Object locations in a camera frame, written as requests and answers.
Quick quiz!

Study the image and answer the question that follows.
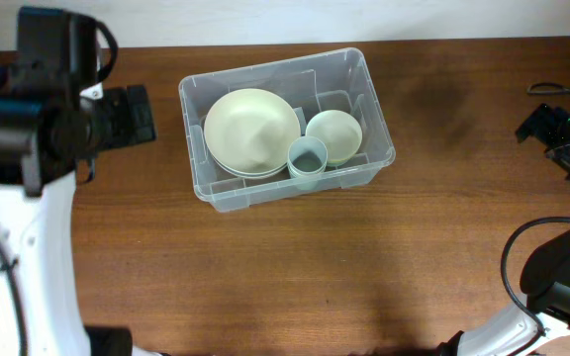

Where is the beige large bowl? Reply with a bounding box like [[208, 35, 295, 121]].
[[209, 149, 287, 179], [204, 88, 301, 159]]

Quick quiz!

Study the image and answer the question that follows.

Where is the white small bowl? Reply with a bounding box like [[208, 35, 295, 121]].
[[306, 110, 363, 160]]

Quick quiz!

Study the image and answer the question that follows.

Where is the grey cup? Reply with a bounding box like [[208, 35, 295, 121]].
[[287, 136, 329, 178]]

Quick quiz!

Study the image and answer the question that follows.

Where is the yellow small bowl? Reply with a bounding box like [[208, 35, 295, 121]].
[[327, 154, 355, 167]]

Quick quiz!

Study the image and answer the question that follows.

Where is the cream white cup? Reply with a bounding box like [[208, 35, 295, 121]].
[[289, 171, 323, 191]]

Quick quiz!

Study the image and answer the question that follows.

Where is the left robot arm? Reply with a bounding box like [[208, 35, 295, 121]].
[[0, 6, 156, 355]]

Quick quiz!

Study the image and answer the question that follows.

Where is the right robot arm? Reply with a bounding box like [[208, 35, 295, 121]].
[[434, 82, 570, 356]]

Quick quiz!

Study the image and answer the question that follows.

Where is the clear plastic storage container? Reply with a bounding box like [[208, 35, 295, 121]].
[[178, 47, 396, 213]]

